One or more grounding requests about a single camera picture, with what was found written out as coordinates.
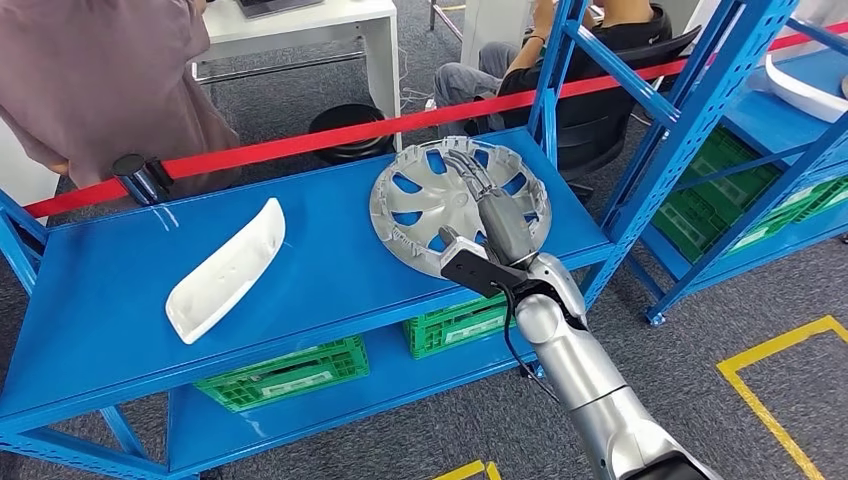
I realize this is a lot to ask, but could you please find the green plastic crate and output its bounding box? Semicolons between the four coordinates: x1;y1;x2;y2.
781;173;848;223
652;188;740;264
404;294;517;361
193;334;371;414
727;198;836;256
675;125;784;213

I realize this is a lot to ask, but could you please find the white cabinet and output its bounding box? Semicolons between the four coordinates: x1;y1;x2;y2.
460;0;539;68

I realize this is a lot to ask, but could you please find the grey laptop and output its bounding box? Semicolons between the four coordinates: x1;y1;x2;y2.
235;0;326;20

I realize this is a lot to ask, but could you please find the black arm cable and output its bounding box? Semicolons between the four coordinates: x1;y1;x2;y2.
496;281;563;405

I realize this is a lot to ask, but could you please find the red barrier belt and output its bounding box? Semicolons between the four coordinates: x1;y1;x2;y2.
23;19;848;220

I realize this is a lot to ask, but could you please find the white desk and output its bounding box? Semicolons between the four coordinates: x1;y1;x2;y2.
192;0;403;154

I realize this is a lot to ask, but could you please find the yellow floor tape square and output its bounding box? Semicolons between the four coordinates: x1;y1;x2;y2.
716;315;848;480
433;460;503;480

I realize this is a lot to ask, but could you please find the chrome black stanchion post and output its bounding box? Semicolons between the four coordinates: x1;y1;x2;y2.
111;153;175;208

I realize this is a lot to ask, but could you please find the white curved plastic part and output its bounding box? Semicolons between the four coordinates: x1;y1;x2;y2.
765;54;848;125
164;197;287;346

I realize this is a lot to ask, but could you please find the black office chair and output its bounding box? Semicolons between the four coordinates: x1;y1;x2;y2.
463;25;704;200

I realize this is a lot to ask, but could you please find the white desk side panel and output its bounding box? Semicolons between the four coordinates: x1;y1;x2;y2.
0;119;61;227

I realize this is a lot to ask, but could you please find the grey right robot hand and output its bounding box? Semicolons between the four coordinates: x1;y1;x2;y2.
438;148;539;270

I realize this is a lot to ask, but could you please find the black round stool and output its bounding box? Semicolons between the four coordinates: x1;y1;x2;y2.
307;103;397;167

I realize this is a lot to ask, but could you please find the person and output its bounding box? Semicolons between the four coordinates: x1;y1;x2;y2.
0;0;241;200
433;0;674;140

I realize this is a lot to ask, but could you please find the blue metal shelf rack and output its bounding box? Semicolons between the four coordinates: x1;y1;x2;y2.
622;0;848;329
0;0;800;480

